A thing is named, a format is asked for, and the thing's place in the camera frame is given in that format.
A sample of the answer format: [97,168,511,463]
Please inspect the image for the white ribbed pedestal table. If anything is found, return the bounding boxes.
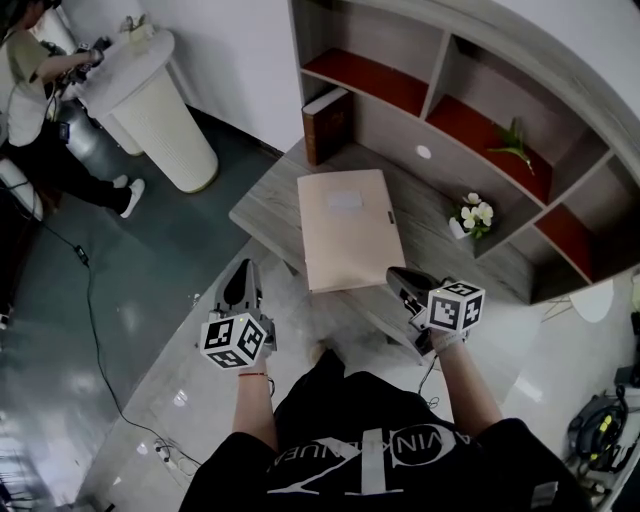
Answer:
[73,26,220,194]

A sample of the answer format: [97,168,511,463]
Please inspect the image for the white power strip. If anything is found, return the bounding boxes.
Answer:
[152,438,184,472]

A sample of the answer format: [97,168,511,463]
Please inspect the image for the green leafy plant sprig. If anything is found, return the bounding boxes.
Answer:
[486,116,537,177]

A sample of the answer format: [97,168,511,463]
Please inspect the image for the person's black printed t-shirt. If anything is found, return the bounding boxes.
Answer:
[178,348,594,512]

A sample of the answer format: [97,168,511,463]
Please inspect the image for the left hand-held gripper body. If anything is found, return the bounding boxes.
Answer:
[199,273,278,372]

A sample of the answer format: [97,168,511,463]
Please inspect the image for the beige object folder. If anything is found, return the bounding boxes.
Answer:
[296,168,408,294]

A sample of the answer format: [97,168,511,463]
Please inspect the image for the person's right forearm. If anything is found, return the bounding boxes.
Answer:
[430,331,504,437]

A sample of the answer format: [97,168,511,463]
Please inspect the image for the black and yellow equipment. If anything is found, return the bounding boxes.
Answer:
[566,383,640,477]

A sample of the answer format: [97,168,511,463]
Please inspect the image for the black floor cable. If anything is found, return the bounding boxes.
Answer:
[38,218,202,467]

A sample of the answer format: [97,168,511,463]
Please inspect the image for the grey metal cylinder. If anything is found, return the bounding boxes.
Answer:
[58,95,120,167]

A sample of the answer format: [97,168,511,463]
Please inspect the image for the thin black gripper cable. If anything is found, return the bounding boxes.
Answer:
[416,348,442,412]

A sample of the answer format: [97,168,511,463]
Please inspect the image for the brown hardcover book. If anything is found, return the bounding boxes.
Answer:
[300,86,355,168]

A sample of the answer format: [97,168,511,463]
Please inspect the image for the small potted plant white pot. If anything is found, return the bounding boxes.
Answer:
[117,12,155,41]

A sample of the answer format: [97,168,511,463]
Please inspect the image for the white flowers in white pot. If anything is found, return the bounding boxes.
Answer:
[447,191,497,242]

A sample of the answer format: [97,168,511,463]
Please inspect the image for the grey wooden shelf red insets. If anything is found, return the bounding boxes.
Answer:
[286,0,640,307]

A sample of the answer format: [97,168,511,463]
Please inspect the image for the white stool wooden legs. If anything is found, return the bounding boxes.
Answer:
[541,277,616,324]

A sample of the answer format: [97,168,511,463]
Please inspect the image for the person's left forearm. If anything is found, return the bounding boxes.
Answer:
[231,353,279,454]

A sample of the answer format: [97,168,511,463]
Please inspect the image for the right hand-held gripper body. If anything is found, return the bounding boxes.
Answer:
[398,280,487,357]

